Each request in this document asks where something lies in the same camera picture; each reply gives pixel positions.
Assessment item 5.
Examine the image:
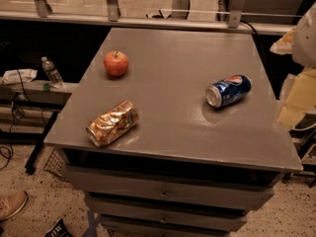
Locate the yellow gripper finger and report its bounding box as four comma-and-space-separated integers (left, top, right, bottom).
270, 28, 295, 55
276, 67, 316, 128

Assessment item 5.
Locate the blue pepsi can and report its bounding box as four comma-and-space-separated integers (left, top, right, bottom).
205, 75, 252, 108

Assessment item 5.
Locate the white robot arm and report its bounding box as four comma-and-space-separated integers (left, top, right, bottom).
270, 3, 316, 129

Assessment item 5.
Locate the crushed orange soda can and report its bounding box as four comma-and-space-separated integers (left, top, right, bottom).
86, 100, 139, 147

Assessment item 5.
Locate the grey drawer cabinet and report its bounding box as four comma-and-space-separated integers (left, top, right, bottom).
45, 28, 301, 237

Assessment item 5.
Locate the red apple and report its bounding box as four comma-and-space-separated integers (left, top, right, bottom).
104, 51, 129, 77

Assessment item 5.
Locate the clear plastic water bottle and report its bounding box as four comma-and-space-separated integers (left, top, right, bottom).
41, 56, 64, 88

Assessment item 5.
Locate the metal window railing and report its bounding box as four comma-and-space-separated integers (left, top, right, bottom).
0, 0, 316, 37

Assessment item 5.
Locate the white crumpled cloth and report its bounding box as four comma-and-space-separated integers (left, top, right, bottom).
1, 68, 38, 85

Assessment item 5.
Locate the black printed bag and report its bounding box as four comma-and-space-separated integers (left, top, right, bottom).
44, 218, 73, 237

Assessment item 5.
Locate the tan shoe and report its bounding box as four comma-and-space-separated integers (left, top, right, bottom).
0, 191, 29, 221

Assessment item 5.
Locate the black cable behind cabinet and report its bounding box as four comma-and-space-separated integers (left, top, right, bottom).
240, 20, 267, 66

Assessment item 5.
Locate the wire mesh basket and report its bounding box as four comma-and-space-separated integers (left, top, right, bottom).
43, 149, 67, 182

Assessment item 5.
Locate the black cable on floor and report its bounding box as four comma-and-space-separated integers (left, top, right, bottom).
0, 68, 31, 170

